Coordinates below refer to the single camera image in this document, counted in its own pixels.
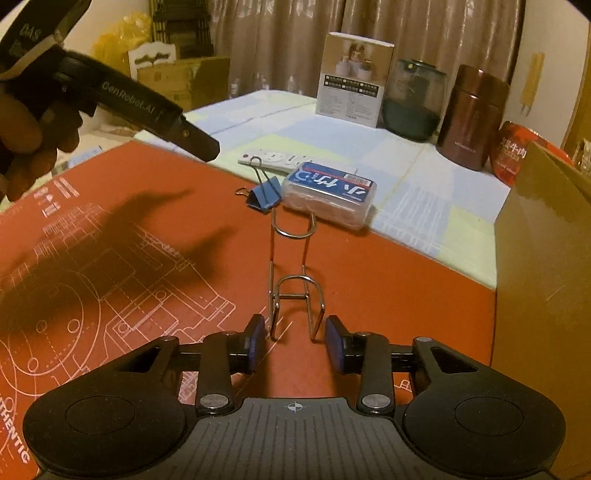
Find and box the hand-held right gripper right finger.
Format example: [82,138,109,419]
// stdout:
[324,315,476,416]

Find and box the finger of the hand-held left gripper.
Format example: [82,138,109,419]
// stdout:
[167,114,220,163]

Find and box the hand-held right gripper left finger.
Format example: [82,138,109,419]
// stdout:
[117,315,267,416]

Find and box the metal wire rack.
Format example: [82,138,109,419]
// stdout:
[266,205,328,343]

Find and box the large cardboard box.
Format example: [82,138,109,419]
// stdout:
[491,138,591,403]

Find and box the person's left hand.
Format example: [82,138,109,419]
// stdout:
[0,88,85,202]

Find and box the yellow plastic bag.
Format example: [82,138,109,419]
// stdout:
[91,11,154,71]

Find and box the white carved wooden panel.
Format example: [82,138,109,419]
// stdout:
[127,41,177,80]

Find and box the small cardboard box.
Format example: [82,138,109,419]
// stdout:
[136,56,232,112]

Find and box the white remote control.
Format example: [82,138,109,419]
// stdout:
[236,148,315,174]

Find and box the red printed mat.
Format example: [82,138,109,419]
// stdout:
[0,140,500,480]

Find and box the pale checked tablecloth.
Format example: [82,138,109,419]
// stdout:
[54,89,516,292]

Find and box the blue binder clip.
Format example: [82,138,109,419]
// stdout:
[235,156,284,213]

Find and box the dark woven basket stack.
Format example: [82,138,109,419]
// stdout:
[151,0,213,59]

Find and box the beige curtain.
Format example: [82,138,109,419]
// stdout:
[208,0,537,121]

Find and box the clear plastic box blue label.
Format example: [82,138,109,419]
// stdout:
[280,160,380,230]

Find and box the white product box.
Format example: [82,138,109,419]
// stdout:
[316,31,396,129]

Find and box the green glass jar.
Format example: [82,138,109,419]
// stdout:
[380,57,450,142]

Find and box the red snack canister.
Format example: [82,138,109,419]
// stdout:
[488,120,579,188]

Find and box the brown metal canister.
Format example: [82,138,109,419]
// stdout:
[436,64,511,172]

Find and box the wooden door panel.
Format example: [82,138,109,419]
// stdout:
[562,13,591,155]

